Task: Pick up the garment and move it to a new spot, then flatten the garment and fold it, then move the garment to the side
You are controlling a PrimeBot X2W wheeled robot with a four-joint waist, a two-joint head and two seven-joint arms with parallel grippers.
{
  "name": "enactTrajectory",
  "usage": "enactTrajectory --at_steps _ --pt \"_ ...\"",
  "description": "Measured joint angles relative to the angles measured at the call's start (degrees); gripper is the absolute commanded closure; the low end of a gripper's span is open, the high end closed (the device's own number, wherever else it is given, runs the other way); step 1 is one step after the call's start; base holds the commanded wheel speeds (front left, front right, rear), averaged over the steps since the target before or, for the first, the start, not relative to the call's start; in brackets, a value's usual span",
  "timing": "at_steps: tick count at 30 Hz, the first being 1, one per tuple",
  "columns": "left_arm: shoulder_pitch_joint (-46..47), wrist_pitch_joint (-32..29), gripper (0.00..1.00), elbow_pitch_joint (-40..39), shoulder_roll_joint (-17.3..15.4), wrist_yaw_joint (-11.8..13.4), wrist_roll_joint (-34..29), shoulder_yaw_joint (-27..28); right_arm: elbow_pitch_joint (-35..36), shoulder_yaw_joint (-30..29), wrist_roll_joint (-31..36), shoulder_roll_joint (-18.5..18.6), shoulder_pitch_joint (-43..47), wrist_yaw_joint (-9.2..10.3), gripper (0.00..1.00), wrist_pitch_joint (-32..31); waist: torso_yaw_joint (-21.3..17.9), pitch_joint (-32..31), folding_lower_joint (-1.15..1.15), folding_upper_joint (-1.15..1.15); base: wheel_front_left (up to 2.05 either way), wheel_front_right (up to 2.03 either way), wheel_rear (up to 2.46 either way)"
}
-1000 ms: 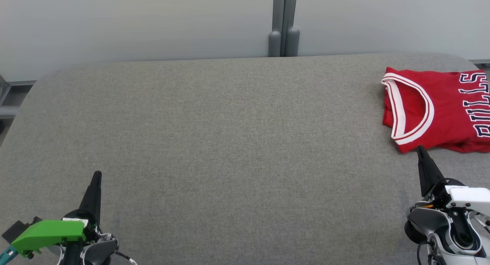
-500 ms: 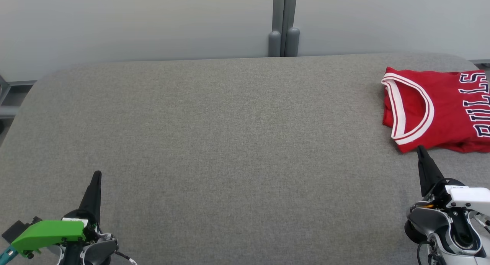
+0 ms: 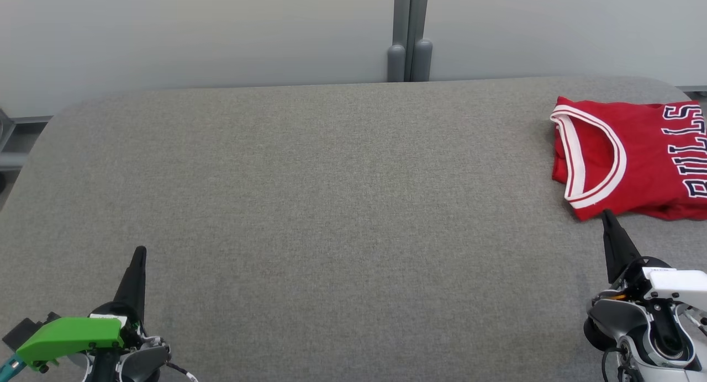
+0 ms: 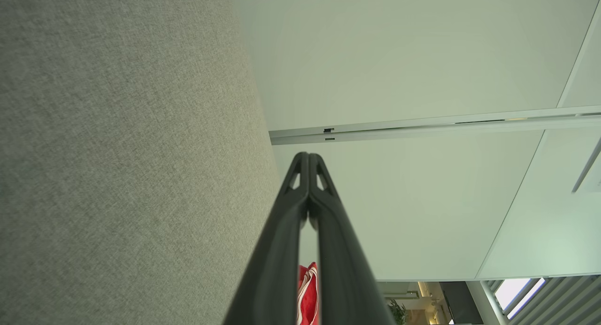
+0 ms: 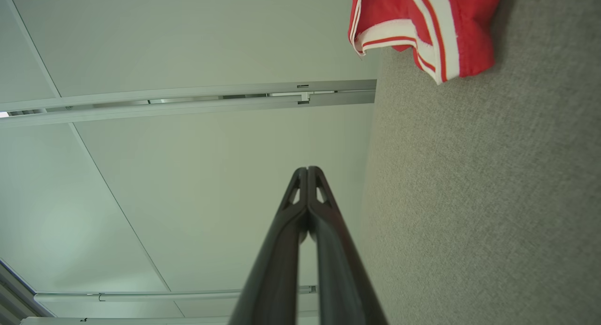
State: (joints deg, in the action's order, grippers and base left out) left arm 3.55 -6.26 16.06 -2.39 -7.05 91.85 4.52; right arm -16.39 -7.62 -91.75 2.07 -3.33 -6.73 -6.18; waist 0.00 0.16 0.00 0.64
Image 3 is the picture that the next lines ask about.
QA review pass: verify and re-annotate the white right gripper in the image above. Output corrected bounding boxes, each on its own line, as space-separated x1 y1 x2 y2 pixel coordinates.
600 209 707 311

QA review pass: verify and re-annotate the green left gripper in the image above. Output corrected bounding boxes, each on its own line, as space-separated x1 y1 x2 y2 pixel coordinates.
15 246 147 369

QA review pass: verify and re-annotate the red basketball jersey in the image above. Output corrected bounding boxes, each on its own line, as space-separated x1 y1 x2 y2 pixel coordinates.
550 96 707 221

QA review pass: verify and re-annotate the grey metal partition base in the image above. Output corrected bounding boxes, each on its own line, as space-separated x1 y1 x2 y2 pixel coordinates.
0 107 55 196

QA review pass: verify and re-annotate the grey fabric sofa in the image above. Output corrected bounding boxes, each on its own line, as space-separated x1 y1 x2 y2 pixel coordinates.
0 76 707 382

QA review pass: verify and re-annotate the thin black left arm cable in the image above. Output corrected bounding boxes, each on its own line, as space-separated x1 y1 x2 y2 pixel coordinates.
165 361 198 382

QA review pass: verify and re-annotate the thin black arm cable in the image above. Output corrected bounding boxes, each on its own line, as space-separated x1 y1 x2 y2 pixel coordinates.
165 361 198 382
601 346 630 382

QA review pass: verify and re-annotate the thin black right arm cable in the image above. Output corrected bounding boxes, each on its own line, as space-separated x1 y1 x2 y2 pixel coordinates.
601 346 630 382

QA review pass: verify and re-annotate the black cable with teal plug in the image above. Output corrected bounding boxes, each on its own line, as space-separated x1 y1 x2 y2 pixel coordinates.
0 353 27 381

